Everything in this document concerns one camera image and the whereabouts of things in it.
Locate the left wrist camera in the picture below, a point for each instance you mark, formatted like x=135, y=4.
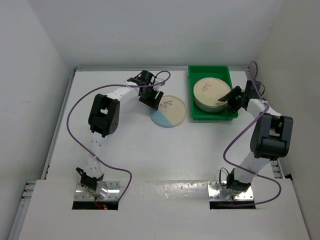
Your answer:
x=158, y=83

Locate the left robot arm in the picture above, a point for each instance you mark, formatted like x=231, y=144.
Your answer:
x=103, y=120

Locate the pink cream plate front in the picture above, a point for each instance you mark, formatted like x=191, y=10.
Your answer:
x=212, y=110

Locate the green cream plate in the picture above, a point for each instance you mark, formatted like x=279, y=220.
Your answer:
x=207, y=91

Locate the green plastic bin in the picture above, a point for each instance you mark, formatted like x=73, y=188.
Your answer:
x=198, y=72

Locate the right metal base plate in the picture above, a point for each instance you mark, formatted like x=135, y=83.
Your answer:
x=218, y=193

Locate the pink cream plate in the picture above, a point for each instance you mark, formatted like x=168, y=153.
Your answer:
x=197, y=103
x=212, y=110

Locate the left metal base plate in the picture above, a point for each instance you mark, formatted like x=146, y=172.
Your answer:
x=105, y=191

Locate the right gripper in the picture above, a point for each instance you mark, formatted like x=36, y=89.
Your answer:
x=230, y=103

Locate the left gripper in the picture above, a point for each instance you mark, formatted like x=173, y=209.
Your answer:
x=153, y=103

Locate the metal base plate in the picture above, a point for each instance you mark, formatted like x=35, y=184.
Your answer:
x=218, y=193
x=105, y=191

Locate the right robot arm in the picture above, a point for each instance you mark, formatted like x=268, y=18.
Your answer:
x=270, y=140

